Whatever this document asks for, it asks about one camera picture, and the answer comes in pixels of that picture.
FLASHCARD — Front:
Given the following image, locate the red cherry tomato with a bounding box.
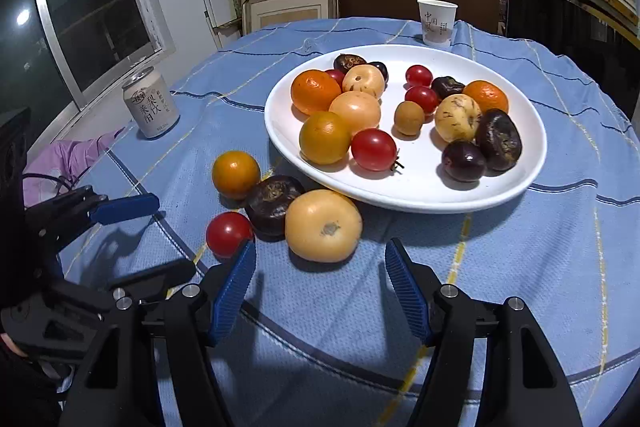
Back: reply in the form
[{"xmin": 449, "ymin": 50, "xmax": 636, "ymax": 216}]
[
  {"xmin": 205, "ymin": 211, "xmax": 254, "ymax": 259},
  {"xmin": 405, "ymin": 86, "xmax": 440, "ymax": 116},
  {"xmin": 406, "ymin": 65, "xmax": 433, "ymax": 87},
  {"xmin": 350, "ymin": 129, "xmax": 401, "ymax": 172},
  {"xmin": 326, "ymin": 68, "xmax": 345, "ymax": 86}
]

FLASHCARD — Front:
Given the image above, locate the dark mangosteen back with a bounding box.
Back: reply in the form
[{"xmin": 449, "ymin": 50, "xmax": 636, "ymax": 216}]
[{"xmin": 244, "ymin": 174, "xmax": 305, "ymax": 241}]

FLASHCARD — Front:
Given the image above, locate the yellow orange tomato back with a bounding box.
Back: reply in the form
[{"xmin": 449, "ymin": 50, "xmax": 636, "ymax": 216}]
[{"xmin": 212, "ymin": 150, "xmax": 262, "ymax": 200}]

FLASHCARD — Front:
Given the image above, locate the yellow orange tomato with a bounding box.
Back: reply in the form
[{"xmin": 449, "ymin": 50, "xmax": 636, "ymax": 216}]
[
  {"xmin": 212, "ymin": 150, "xmax": 262, "ymax": 200},
  {"xmin": 298, "ymin": 112, "xmax": 352, "ymax": 165}
]

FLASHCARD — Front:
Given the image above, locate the large pale yellow apple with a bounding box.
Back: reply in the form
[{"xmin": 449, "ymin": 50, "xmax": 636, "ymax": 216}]
[{"xmin": 284, "ymin": 190, "xmax": 363, "ymax": 263}]

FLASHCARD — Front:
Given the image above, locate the dark purple plum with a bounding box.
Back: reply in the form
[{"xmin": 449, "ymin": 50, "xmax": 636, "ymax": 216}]
[
  {"xmin": 370, "ymin": 61, "xmax": 388, "ymax": 84},
  {"xmin": 442, "ymin": 141, "xmax": 486, "ymax": 182}
]

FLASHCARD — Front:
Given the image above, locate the pale yellow pear front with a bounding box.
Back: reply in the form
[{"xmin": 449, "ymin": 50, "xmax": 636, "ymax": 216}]
[{"xmin": 435, "ymin": 94, "xmax": 482, "ymax": 143}]

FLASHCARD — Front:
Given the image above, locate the small yellow brown pear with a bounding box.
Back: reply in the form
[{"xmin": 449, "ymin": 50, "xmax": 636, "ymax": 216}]
[{"xmin": 394, "ymin": 101, "xmax": 425, "ymax": 136}]

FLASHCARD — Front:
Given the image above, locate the yellow orange tomato front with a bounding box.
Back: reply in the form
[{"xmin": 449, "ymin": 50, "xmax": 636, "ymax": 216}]
[{"xmin": 298, "ymin": 112, "xmax": 352, "ymax": 165}]

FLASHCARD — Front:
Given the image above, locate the red cherry tomato back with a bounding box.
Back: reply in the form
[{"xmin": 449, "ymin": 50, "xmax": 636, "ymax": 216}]
[{"xmin": 405, "ymin": 86, "xmax": 440, "ymax": 116}]

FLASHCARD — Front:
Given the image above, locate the large orange mandarin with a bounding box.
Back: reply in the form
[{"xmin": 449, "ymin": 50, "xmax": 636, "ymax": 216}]
[
  {"xmin": 291, "ymin": 69, "xmax": 342, "ymax": 116},
  {"xmin": 463, "ymin": 80, "xmax": 509, "ymax": 113}
]

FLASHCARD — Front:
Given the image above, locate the spotted pale pear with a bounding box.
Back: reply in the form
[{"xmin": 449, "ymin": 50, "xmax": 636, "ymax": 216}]
[{"xmin": 342, "ymin": 64, "xmax": 385, "ymax": 100}]

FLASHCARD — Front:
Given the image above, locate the left human hand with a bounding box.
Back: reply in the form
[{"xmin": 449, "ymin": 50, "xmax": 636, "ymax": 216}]
[{"xmin": 1, "ymin": 333, "xmax": 27, "ymax": 358}]

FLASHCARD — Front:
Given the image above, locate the white beverage can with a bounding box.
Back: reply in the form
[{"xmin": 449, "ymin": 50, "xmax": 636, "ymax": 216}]
[{"xmin": 122, "ymin": 66, "xmax": 180, "ymax": 139}]

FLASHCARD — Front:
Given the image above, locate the left window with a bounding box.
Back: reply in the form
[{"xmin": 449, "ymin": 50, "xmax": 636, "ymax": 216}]
[{"xmin": 1, "ymin": 0, "xmax": 170, "ymax": 152}]

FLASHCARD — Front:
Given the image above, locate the white oval plate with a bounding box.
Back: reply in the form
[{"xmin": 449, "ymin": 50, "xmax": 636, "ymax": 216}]
[{"xmin": 265, "ymin": 44, "xmax": 548, "ymax": 213}]

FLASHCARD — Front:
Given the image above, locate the framed picture cardboard box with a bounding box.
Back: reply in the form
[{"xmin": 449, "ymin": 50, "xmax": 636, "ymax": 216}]
[{"xmin": 242, "ymin": 0, "xmax": 340, "ymax": 35}]

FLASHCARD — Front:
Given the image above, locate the white paper cup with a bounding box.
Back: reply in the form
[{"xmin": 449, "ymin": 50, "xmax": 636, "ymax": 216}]
[{"xmin": 418, "ymin": 0, "xmax": 458, "ymax": 48}]

